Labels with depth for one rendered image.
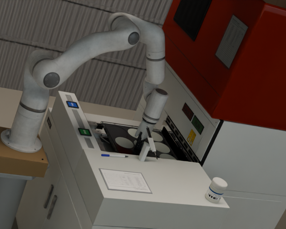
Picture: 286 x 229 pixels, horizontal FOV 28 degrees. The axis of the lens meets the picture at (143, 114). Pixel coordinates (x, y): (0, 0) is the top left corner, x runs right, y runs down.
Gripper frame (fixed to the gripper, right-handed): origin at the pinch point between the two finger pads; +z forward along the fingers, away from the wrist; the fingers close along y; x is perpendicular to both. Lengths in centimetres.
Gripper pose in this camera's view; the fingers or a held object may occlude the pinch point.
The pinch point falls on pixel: (139, 145)
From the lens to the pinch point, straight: 289.2
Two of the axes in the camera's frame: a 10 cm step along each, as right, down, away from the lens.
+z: -3.4, 8.4, 4.1
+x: 8.3, 4.8, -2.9
